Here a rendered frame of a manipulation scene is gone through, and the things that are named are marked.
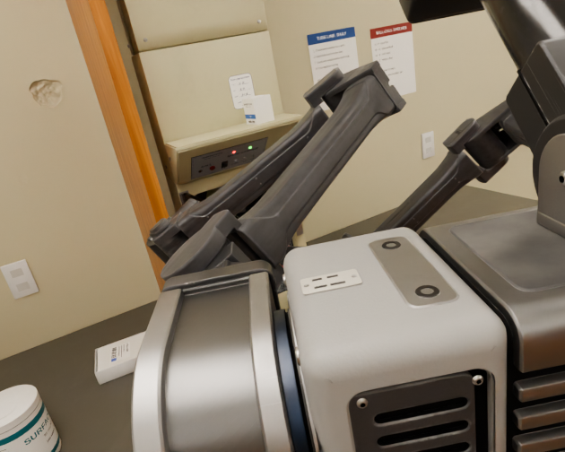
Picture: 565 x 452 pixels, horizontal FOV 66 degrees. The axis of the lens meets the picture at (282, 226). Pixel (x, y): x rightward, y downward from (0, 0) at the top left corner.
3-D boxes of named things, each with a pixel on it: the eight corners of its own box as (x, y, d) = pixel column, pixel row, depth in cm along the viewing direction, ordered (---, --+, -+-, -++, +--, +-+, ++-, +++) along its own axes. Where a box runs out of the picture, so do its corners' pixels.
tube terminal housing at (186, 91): (195, 306, 144) (122, 61, 116) (281, 271, 156) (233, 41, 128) (219, 343, 123) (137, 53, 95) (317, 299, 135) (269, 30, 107)
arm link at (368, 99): (388, 34, 61) (426, 92, 64) (326, 73, 72) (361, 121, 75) (175, 278, 40) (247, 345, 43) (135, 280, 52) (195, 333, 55)
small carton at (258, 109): (247, 124, 106) (241, 99, 104) (264, 119, 109) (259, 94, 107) (257, 125, 102) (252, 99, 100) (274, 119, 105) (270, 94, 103)
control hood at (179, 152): (174, 184, 106) (162, 143, 102) (291, 150, 118) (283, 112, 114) (186, 193, 96) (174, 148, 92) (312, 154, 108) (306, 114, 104)
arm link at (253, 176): (341, 68, 65) (381, 124, 68) (335, 65, 70) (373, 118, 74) (139, 238, 75) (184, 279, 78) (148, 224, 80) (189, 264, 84)
